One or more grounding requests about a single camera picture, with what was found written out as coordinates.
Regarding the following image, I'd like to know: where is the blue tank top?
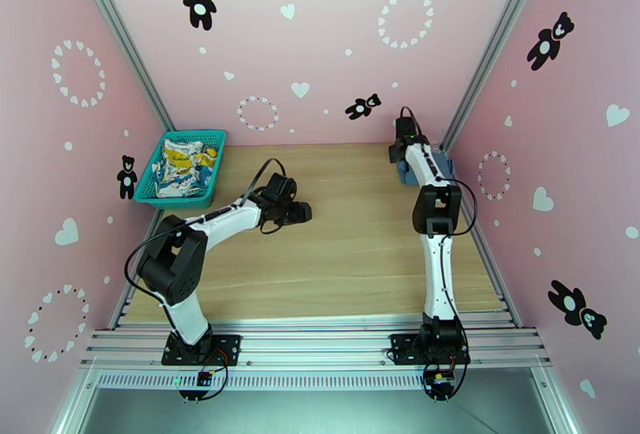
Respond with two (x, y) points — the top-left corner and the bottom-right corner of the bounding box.
(397, 152), (456, 186)

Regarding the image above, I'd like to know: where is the aluminium mounting rail beam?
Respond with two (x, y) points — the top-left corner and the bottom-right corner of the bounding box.
(79, 327), (554, 371)

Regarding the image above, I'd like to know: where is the black yellow controller box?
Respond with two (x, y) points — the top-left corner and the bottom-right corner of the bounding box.
(425, 369), (456, 396)

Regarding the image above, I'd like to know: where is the aluminium frame corner post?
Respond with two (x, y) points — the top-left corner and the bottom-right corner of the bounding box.
(438, 0), (554, 154)
(67, 0), (176, 132)

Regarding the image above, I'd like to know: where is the teal plastic laundry basket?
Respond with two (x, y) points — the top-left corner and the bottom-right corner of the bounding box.
(134, 129), (227, 211)

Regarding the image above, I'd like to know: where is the perforated metal strip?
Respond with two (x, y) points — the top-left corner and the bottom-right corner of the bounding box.
(94, 369), (543, 391)

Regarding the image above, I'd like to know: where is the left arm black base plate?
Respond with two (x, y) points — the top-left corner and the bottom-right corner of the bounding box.
(161, 333), (242, 368)

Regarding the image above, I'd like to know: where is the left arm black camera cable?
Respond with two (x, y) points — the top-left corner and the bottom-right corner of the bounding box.
(123, 158), (287, 311)

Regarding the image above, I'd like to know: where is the black teddy bear wall sticker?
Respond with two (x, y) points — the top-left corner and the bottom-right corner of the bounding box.
(182, 0), (218, 31)

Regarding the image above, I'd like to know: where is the white yellow blue printed garment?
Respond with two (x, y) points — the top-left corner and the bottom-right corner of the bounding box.
(152, 137), (221, 199)

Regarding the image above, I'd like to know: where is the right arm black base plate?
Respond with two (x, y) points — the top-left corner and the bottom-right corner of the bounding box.
(389, 333), (472, 368)

